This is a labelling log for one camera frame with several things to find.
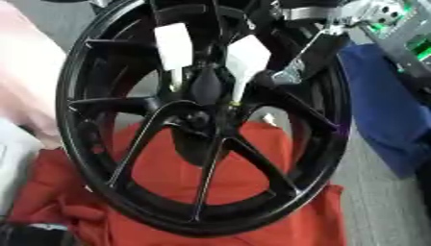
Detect small white object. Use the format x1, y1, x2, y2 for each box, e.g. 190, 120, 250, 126
261, 112, 282, 128

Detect white fabric object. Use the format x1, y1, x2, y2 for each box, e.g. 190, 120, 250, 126
0, 117, 46, 216

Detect person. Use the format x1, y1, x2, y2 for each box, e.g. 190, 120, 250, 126
335, 41, 431, 181
0, 0, 71, 152

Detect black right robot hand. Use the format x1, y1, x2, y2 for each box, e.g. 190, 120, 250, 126
245, 0, 354, 88

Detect black spoked wheel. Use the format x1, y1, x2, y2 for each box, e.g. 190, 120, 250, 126
54, 0, 354, 238

